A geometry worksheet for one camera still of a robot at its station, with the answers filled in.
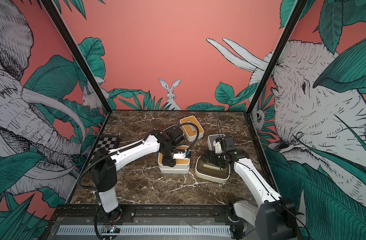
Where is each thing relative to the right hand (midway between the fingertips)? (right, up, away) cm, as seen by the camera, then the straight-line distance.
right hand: (206, 156), depth 82 cm
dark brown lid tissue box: (+3, -10, +3) cm, 11 cm away
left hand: (-18, -1, +1) cm, 19 cm away
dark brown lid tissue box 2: (-17, +14, -12) cm, 26 cm away
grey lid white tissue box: (-19, -9, +4) cm, 21 cm away
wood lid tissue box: (-15, -4, -2) cm, 15 cm away
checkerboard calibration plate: (-64, +6, +16) cm, 66 cm away
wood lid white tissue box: (-9, +13, +20) cm, 25 cm away
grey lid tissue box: (+5, +9, +16) cm, 19 cm away
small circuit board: (-47, -32, -12) cm, 59 cm away
